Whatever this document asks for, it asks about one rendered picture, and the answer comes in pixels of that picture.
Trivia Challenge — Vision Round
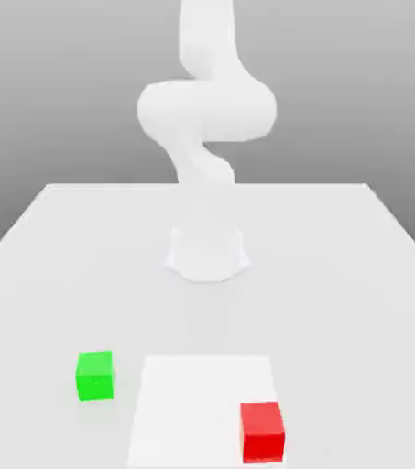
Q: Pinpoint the small green cube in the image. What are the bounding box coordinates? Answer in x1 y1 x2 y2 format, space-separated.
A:
75 350 115 403

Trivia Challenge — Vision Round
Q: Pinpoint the small red cube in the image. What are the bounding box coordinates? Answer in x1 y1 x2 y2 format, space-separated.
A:
239 401 286 464

